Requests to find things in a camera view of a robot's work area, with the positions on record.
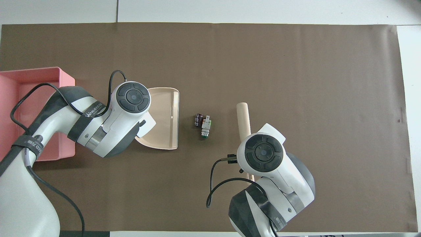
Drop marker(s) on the beige plastic dustpan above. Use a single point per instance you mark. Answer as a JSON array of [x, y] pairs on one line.
[[164, 115]]

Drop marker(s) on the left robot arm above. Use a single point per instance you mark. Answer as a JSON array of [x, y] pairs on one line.
[[49, 131]]

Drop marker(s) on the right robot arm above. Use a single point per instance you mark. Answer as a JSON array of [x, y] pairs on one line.
[[276, 184]]

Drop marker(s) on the dark cylindrical capacitor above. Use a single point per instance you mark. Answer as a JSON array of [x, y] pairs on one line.
[[197, 120]]

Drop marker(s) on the pink plastic bin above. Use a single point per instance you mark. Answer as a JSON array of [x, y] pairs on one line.
[[10, 98]]

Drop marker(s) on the white green electronic switch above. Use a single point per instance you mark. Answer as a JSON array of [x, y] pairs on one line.
[[206, 126]]

